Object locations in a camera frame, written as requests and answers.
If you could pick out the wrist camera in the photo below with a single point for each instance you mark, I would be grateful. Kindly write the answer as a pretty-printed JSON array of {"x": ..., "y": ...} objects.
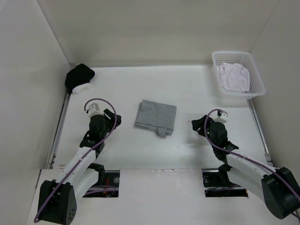
[
  {"x": 222, "y": 117},
  {"x": 93, "y": 110}
]

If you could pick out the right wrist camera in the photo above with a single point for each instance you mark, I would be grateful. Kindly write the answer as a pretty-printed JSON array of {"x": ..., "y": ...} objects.
[{"x": 222, "y": 117}]

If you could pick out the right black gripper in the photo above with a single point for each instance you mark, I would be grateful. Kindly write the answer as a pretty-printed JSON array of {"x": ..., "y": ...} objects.
[{"x": 198, "y": 123}]

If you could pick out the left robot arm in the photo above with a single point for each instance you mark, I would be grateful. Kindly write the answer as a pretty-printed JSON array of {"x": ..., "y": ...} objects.
[{"x": 58, "y": 198}]

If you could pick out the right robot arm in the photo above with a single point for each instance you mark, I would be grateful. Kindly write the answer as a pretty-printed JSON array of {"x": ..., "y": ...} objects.
[{"x": 277, "y": 187}]

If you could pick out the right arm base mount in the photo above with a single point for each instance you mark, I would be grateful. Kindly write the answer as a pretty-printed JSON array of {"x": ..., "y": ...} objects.
[{"x": 216, "y": 183}]

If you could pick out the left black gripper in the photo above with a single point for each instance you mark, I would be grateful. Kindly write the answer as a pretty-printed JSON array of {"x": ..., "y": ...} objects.
[{"x": 115, "y": 117}]

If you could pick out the white plastic basket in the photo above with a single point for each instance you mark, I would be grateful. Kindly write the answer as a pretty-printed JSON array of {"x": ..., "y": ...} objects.
[{"x": 256, "y": 86}]

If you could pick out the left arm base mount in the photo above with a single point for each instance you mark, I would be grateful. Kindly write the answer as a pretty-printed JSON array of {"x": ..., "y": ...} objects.
[{"x": 107, "y": 187}]

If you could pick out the black folded tank top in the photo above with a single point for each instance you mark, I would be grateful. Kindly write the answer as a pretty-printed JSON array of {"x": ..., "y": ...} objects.
[{"x": 79, "y": 75}]

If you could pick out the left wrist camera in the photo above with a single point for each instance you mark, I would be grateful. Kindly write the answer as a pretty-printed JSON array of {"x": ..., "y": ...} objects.
[{"x": 93, "y": 110}]

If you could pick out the white folded tank top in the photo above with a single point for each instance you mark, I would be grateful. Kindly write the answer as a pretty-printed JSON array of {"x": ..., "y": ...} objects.
[{"x": 80, "y": 88}]

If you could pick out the pale pink tank top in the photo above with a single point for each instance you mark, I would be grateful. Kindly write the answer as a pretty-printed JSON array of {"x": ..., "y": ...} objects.
[{"x": 234, "y": 77}]

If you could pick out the grey tank top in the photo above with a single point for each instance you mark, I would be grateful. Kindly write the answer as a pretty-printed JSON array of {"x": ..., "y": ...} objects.
[{"x": 156, "y": 117}]

